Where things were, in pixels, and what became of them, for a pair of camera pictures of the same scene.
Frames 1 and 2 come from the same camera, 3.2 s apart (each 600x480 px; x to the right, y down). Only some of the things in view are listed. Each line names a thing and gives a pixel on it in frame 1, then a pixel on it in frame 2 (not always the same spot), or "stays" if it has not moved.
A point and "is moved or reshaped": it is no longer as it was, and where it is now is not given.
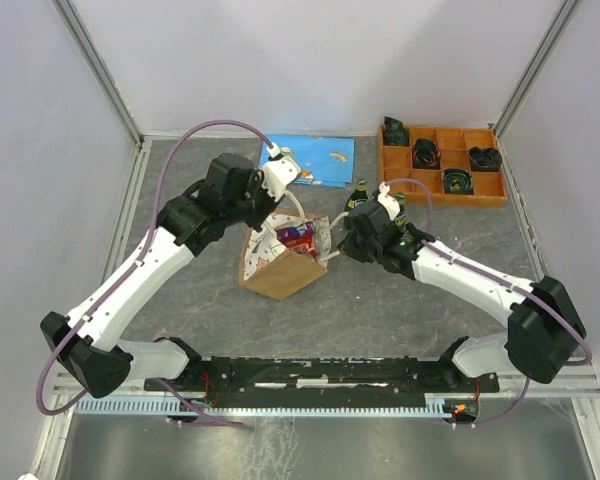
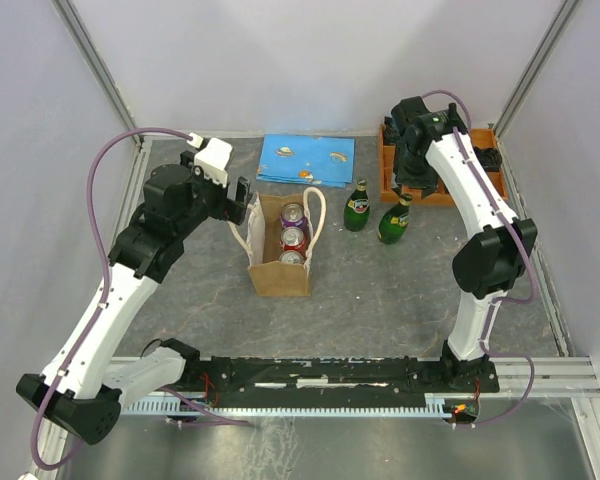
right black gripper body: [363, 250] -> [413, 172]
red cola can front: [302, 244] is moved or reshaped
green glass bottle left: [358, 196] stays
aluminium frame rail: [585, 382] stays
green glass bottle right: [400, 223] stays
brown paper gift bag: [270, 266] is moved or reshaped
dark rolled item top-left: [395, 134] stays
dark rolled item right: [485, 159] stays
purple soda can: [306, 229] -> [292, 215]
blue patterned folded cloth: [324, 161] stays
